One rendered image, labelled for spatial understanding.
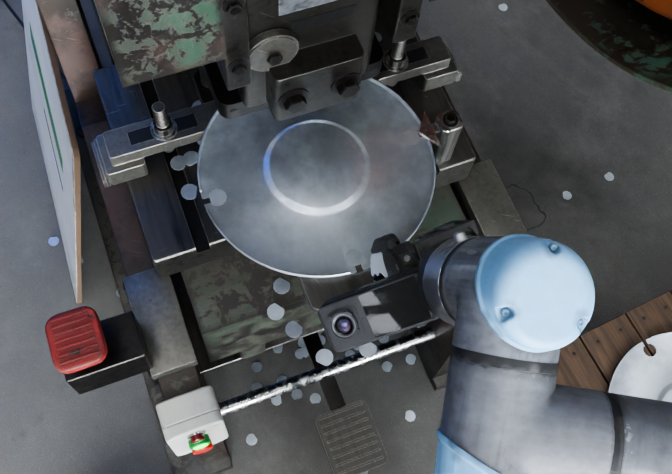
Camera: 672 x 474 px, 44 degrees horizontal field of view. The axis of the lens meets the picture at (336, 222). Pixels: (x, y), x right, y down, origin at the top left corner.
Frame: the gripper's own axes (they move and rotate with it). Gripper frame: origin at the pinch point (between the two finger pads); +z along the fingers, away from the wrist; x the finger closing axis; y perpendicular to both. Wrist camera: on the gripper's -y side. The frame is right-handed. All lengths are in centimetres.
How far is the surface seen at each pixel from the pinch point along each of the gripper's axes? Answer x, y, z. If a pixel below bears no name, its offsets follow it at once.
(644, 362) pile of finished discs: -37, 47, 40
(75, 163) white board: 26, -26, 45
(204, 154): 19.1, -10.6, 18.0
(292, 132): 17.9, 0.4, 16.9
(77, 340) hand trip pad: 4.0, -31.8, 13.4
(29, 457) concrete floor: -20, -56, 86
